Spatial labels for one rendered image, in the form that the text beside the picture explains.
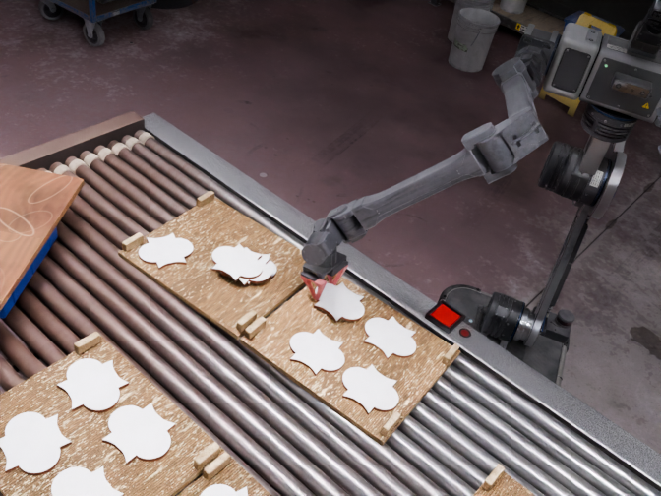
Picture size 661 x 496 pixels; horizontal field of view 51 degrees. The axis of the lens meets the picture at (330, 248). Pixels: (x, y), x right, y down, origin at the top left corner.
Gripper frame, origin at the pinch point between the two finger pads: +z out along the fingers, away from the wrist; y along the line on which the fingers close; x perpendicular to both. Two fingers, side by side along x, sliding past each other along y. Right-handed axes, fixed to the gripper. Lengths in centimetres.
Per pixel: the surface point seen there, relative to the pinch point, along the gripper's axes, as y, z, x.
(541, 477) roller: 8, 15, 64
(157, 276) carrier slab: 24.8, -3.4, -33.5
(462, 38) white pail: -338, 44, -132
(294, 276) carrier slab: -0.3, 0.3, -9.9
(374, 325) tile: -0.3, 3.9, 15.2
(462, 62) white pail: -339, 61, -130
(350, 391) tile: 20.0, 5.6, 22.5
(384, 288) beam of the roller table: -16.0, 5.4, 8.1
